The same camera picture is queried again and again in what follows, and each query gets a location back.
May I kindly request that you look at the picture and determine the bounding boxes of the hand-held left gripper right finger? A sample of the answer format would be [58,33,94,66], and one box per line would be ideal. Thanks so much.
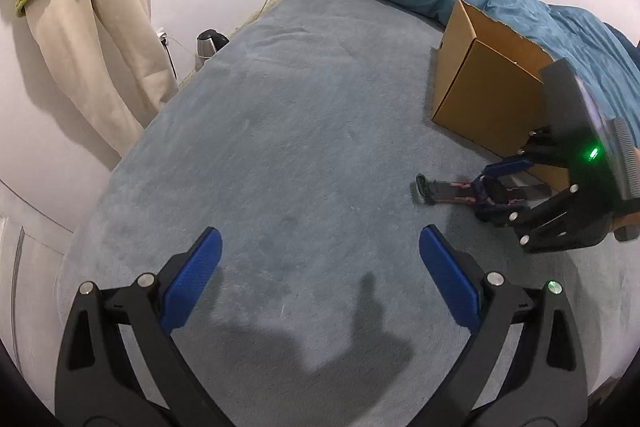
[419,225,588,427]

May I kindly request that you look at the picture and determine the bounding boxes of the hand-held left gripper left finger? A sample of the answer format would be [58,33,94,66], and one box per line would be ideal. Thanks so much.
[54,227,236,427]

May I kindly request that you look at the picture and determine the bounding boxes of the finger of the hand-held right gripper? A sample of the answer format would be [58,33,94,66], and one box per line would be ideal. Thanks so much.
[472,176,612,255]
[481,125,571,182]

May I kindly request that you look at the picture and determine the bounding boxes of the small action figure doll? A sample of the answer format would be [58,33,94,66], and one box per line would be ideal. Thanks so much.
[416,173,553,224]

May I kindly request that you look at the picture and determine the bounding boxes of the brown cardboard box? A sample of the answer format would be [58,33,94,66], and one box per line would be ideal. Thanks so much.
[431,0,571,188]

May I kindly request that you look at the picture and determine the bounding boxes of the white panelled door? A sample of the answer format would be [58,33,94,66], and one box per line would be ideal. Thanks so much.
[0,179,76,388]

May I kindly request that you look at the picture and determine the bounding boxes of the grey fleece blanket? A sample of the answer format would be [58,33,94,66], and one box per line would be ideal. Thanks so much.
[55,0,640,408]

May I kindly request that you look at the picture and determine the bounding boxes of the steel electric kettle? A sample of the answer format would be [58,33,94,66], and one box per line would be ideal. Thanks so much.
[195,29,230,62]

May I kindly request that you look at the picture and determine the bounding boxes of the cream pants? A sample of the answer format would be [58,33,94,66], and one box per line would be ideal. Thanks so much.
[25,0,180,158]

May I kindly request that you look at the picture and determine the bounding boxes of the white plug with cable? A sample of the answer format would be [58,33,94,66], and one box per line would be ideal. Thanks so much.
[156,27,198,80]

